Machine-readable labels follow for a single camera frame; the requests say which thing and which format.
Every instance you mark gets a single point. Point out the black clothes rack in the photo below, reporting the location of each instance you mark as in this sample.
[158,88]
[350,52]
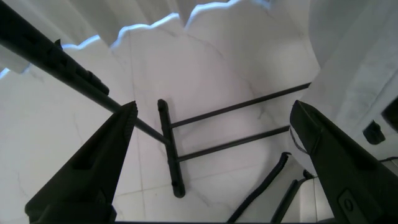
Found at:
[62,67]

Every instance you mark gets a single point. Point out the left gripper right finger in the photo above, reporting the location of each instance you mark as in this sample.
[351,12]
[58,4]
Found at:
[357,186]

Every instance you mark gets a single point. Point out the white curtain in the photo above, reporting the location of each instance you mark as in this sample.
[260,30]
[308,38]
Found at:
[93,18]

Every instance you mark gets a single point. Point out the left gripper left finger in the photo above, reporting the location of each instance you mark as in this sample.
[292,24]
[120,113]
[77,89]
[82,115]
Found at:
[87,186]

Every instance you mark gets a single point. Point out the pale grey shorts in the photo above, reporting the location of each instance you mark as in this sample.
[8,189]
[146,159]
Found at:
[348,62]

